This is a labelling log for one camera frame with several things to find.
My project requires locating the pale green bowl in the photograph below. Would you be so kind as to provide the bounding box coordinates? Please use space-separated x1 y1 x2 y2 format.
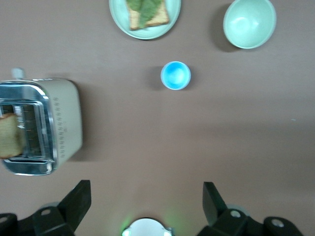
223 0 277 49

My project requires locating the pale green plate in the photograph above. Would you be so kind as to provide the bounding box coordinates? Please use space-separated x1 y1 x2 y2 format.
109 0 182 40

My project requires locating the bread slice in toaster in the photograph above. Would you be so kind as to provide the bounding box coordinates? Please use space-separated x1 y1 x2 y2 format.
0 113 25 159

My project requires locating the green lettuce leaf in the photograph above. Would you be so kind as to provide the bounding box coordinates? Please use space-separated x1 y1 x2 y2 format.
126 0 163 28

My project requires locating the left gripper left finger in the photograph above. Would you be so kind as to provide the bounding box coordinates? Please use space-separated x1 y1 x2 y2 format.
32 180 92 236

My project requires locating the toast slice under lettuce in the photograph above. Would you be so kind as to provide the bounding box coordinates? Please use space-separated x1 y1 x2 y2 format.
126 0 170 31

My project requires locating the cream and chrome toaster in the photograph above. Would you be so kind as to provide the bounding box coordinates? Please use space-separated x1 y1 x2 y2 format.
0 68 83 177

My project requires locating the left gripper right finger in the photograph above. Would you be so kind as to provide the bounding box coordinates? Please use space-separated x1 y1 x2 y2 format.
196 181 265 236

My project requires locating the blue plastic cup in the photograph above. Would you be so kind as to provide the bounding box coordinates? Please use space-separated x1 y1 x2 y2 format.
160 61 191 90

